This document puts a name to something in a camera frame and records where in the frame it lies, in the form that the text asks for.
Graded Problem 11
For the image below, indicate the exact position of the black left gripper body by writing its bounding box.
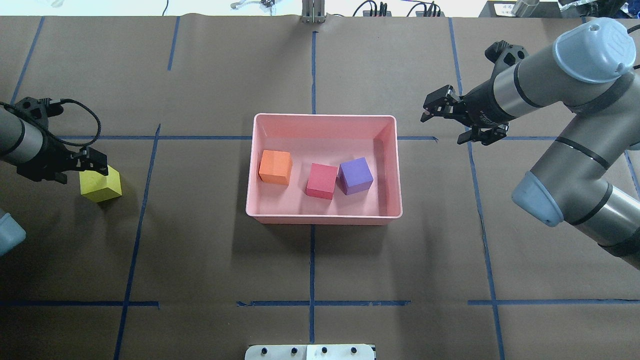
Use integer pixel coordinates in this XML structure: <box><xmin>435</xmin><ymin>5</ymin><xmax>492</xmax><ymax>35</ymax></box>
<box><xmin>17</xmin><ymin>135</ymin><xmax>83</xmax><ymax>185</ymax></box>

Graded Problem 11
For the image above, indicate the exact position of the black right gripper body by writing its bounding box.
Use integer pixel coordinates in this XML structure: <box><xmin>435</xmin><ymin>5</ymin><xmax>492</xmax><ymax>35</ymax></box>
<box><xmin>459</xmin><ymin>80</ymin><xmax>514</xmax><ymax>129</ymax></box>

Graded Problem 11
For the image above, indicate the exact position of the yellow foam block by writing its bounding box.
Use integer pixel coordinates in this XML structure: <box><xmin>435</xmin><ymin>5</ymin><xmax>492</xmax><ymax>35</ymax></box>
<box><xmin>78</xmin><ymin>166</ymin><xmax>122</xmax><ymax>203</ymax></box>

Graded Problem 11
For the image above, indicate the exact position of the purple foam block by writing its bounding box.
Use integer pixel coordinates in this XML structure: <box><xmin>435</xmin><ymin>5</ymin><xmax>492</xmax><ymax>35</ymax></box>
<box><xmin>338</xmin><ymin>157</ymin><xmax>374</xmax><ymax>196</ymax></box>

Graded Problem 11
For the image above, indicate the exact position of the red foam block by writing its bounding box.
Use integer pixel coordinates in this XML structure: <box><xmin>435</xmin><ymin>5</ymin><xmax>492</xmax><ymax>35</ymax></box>
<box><xmin>304</xmin><ymin>162</ymin><xmax>339</xmax><ymax>201</ymax></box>

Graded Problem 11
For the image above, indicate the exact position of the orange foam block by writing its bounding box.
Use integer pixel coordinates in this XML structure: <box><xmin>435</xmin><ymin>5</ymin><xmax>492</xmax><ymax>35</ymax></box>
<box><xmin>258</xmin><ymin>149</ymin><xmax>293</xmax><ymax>186</ymax></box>

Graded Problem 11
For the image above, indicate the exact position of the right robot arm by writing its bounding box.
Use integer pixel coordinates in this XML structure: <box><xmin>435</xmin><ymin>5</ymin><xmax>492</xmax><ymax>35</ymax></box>
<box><xmin>420</xmin><ymin>17</ymin><xmax>640</xmax><ymax>268</ymax></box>

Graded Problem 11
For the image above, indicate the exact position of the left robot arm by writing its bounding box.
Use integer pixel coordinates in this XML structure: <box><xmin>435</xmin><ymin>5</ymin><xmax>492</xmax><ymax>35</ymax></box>
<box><xmin>0</xmin><ymin>103</ymin><xmax>109</xmax><ymax>185</ymax></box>

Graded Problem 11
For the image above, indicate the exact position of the pink plastic bin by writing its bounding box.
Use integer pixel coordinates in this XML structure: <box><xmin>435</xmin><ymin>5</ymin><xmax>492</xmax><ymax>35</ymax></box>
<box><xmin>246</xmin><ymin>112</ymin><xmax>403</xmax><ymax>225</ymax></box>

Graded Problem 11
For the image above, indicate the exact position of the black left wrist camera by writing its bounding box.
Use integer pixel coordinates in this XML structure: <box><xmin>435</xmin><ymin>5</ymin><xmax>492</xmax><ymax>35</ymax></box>
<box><xmin>13</xmin><ymin>96</ymin><xmax>64</xmax><ymax>130</ymax></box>

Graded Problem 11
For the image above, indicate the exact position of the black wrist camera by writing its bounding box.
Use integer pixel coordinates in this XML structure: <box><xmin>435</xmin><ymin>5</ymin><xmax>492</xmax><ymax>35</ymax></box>
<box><xmin>13</xmin><ymin>96</ymin><xmax>64</xmax><ymax>130</ymax></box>
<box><xmin>484</xmin><ymin>40</ymin><xmax>530</xmax><ymax>79</ymax></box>

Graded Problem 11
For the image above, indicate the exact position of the aluminium frame post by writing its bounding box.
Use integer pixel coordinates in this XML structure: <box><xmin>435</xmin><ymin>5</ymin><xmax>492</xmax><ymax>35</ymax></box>
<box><xmin>301</xmin><ymin>0</ymin><xmax>327</xmax><ymax>24</ymax></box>

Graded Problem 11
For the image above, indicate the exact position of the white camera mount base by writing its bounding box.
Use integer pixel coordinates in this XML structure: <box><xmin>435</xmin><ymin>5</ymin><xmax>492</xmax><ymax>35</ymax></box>
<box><xmin>244</xmin><ymin>343</ymin><xmax>377</xmax><ymax>360</ymax></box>

